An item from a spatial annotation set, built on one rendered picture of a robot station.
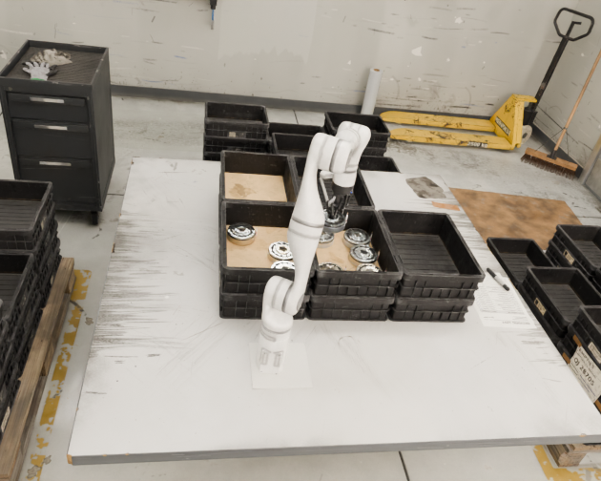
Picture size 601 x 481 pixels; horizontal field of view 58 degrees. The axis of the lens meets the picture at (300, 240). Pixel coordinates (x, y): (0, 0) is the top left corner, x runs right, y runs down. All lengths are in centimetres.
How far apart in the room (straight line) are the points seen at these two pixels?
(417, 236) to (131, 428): 129
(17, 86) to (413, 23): 342
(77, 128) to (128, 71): 209
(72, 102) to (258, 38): 234
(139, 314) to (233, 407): 48
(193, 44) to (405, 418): 398
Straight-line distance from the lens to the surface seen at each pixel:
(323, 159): 143
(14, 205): 287
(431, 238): 227
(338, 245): 208
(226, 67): 514
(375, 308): 195
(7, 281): 261
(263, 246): 200
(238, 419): 164
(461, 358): 199
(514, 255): 346
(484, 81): 578
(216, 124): 347
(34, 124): 322
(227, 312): 187
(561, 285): 316
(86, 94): 309
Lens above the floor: 203
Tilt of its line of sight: 36 degrees down
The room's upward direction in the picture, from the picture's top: 10 degrees clockwise
